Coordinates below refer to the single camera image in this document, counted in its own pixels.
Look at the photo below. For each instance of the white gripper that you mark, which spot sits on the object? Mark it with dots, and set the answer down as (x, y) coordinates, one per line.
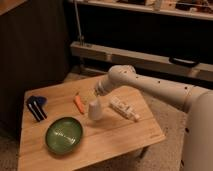
(100, 90)

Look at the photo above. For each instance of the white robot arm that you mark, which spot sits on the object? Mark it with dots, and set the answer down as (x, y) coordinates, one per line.
(197, 102)

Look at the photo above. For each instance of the green ceramic bowl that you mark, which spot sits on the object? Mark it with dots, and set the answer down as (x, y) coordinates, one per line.
(63, 135)

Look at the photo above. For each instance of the white paper cup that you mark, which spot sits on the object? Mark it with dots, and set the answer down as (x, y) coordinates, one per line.
(95, 110)

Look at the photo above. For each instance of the metal stand pole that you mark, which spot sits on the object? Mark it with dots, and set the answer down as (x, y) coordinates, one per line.
(81, 38)

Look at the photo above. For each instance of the wooden table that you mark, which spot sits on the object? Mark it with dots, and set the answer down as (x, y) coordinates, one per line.
(110, 137)

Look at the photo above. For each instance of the dark cabinet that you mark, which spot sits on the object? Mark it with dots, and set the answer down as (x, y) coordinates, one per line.
(34, 50)

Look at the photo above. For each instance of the upper shelf with clutter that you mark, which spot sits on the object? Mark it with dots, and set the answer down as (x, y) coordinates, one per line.
(164, 7)

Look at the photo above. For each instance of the long grey case with handle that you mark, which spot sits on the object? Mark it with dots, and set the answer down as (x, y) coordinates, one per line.
(141, 60)

